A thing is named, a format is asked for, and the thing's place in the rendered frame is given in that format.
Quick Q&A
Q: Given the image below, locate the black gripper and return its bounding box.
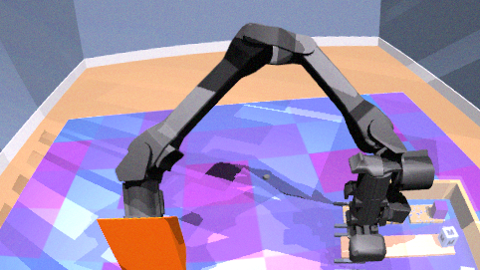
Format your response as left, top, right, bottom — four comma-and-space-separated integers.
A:
344, 180, 388, 262

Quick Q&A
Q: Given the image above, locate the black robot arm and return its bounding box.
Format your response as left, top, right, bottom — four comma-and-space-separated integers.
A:
115, 23, 435, 227

